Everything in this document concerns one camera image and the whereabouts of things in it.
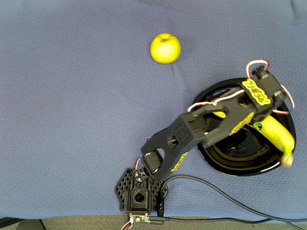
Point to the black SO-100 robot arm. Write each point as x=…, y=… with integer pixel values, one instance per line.
x=182, y=134

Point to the glossy black plate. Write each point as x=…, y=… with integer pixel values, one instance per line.
x=239, y=155

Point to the green apple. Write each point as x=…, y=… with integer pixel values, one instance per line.
x=165, y=49

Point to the black camera stand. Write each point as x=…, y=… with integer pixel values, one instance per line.
x=9, y=221

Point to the blue woven table cloth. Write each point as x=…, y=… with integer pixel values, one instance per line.
x=96, y=36

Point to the yellow banana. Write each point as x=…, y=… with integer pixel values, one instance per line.
x=275, y=134

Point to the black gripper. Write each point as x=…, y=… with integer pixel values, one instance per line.
x=244, y=121

